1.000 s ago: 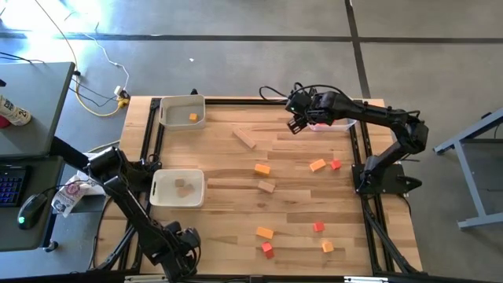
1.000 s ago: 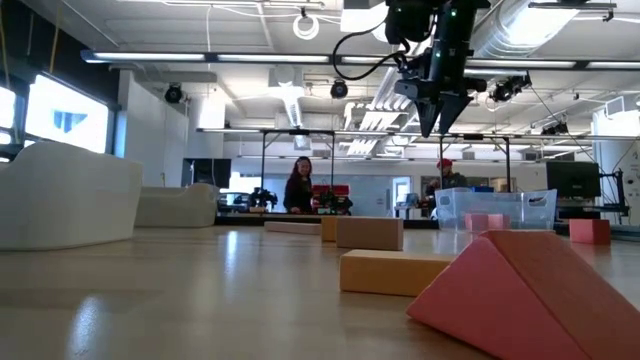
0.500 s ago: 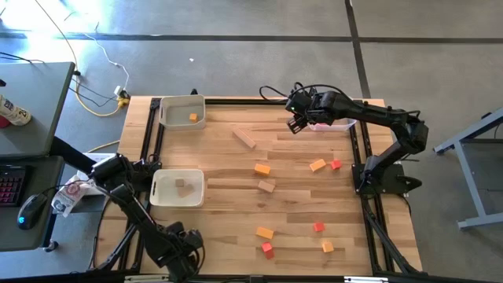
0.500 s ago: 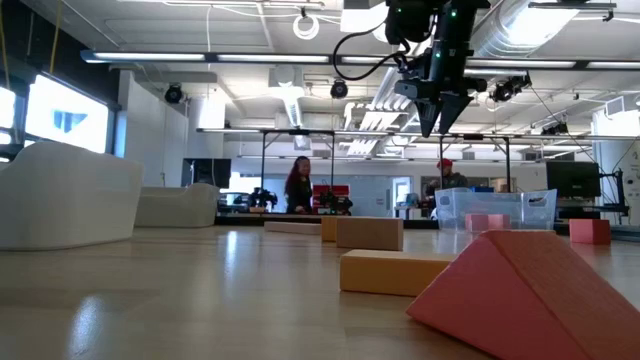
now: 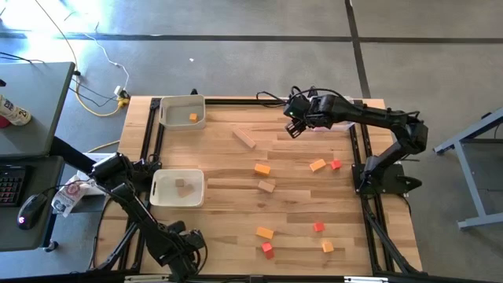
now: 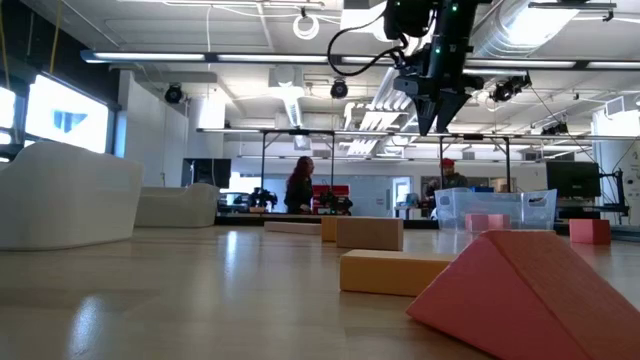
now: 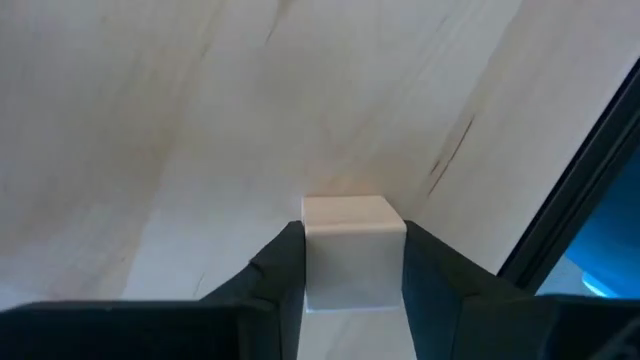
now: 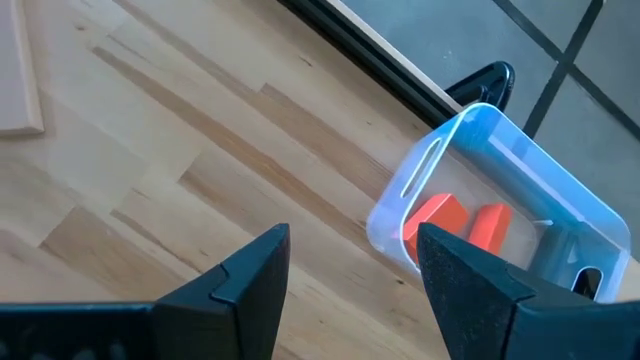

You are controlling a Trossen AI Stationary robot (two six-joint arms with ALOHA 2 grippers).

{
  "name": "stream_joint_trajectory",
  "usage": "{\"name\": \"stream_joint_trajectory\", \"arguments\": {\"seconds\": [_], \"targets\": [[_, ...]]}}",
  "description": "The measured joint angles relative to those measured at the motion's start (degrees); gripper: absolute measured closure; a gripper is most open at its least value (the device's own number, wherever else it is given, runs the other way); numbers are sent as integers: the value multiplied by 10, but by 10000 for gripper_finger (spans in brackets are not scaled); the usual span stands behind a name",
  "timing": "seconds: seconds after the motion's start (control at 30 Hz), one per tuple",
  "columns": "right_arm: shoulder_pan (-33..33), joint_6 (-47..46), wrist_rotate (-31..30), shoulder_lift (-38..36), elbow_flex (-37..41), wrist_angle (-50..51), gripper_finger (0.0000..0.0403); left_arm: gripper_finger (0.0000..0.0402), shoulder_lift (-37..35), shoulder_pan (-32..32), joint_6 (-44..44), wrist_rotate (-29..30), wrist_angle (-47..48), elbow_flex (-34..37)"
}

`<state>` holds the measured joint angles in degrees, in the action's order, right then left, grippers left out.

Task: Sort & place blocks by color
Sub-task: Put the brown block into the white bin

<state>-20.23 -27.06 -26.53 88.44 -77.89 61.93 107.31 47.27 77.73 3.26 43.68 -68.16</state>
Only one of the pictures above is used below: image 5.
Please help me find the black diagonal bar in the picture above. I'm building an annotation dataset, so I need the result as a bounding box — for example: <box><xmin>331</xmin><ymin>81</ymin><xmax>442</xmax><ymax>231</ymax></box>
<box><xmin>49</xmin><ymin>135</ymin><xmax>97</xmax><ymax>174</ymax></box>

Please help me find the crumpled white snack bag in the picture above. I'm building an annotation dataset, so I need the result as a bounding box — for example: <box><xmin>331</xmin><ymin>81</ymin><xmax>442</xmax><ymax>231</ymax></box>
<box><xmin>50</xmin><ymin>175</ymin><xmax>99</xmax><ymax>218</ymax></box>

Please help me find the white cable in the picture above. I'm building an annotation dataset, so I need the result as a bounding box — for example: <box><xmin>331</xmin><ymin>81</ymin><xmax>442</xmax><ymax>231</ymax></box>
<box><xmin>83</xmin><ymin>33</ymin><xmax>131</xmax><ymax>90</ymax></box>

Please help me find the silver metal bracket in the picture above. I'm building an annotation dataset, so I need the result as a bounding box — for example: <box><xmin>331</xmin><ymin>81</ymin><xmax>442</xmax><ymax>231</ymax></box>
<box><xmin>343</xmin><ymin>276</ymin><xmax>390</xmax><ymax>283</ymax></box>
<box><xmin>124</xmin><ymin>274</ymin><xmax>170</xmax><ymax>283</ymax></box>

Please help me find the black floor cable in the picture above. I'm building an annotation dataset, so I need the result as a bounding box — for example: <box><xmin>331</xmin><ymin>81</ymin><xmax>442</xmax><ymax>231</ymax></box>
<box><xmin>69</xmin><ymin>69</ymin><xmax>119</xmax><ymax>109</ymax></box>

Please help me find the clear plastic bin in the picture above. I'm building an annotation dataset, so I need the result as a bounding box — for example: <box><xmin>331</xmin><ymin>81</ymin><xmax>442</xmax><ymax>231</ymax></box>
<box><xmin>308</xmin><ymin>95</ymin><xmax>358</xmax><ymax>133</ymax></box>

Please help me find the black aluminum table frame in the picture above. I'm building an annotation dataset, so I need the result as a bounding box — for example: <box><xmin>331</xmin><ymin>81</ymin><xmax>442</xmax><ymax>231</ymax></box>
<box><xmin>88</xmin><ymin>88</ymin><xmax>424</xmax><ymax>283</ymax></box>

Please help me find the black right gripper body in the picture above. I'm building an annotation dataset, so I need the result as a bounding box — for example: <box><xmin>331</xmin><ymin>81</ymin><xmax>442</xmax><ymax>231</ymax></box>
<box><xmin>283</xmin><ymin>95</ymin><xmax>320</xmax><ymax>129</ymax></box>

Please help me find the black computer mouse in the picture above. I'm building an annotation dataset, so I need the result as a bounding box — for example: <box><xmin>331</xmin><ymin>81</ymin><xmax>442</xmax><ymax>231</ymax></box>
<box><xmin>17</xmin><ymin>193</ymin><xmax>49</xmax><ymax>230</ymax></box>

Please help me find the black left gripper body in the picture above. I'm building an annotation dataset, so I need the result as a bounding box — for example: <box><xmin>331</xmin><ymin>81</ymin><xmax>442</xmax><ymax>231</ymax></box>
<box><xmin>171</xmin><ymin>220</ymin><xmax>207</xmax><ymax>259</ymax></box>

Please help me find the red triangular prism block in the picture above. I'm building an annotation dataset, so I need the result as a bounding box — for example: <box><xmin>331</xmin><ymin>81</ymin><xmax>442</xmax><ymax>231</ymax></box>
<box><xmin>261</xmin><ymin>241</ymin><xmax>276</xmax><ymax>260</ymax></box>

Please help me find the grey metal table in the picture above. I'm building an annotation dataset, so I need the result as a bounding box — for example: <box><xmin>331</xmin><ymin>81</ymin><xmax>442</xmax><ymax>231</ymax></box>
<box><xmin>433</xmin><ymin>108</ymin><xmax>503</xmax><ymax>231</ymax></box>

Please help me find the dark grey desk top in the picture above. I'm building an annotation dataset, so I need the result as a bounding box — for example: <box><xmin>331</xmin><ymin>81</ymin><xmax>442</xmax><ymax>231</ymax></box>
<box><xmin>0</xmin><ymin>155</ymin><xmax>66</xmax><ymax>253</ymax></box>

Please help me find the white plastic bin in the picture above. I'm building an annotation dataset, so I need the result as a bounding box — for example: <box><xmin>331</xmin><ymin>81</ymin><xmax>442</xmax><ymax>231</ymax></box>
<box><xmin>159</xmin><ymin>94</ymin><xmax>207</xmax><ymax>131</ymax></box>
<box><xmin>149</xmin><ymin>168</ymin><xmax>206</xmax><ymax>208</ymax></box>

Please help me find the long natural wood plank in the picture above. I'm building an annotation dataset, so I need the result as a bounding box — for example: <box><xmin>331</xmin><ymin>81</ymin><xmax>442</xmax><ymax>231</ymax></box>
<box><xmin>232</xmin><ymin>127</ymin><xmax>257</xmax><ymax>149</ymax></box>

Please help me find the white printed bottle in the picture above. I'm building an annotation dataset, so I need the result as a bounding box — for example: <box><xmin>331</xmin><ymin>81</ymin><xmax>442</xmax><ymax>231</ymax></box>
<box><xmin>0</xmin><ymin>94</ymin><xmax>32</xmax><ymax>127</ymax></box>

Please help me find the black computer keyboard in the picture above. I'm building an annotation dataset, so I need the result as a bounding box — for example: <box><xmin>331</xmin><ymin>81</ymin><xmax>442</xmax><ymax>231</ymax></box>
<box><xmin>0</xmin><ymin>164</ymin><xmax>28</xmax><ymax>208</ymax></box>

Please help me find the yellow cable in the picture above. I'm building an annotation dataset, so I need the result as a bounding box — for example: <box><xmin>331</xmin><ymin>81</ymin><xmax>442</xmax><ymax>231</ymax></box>
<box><xmin>34</xmin><ymin>0</ymin><xmax>130</xmax><ymax>118</ymax></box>

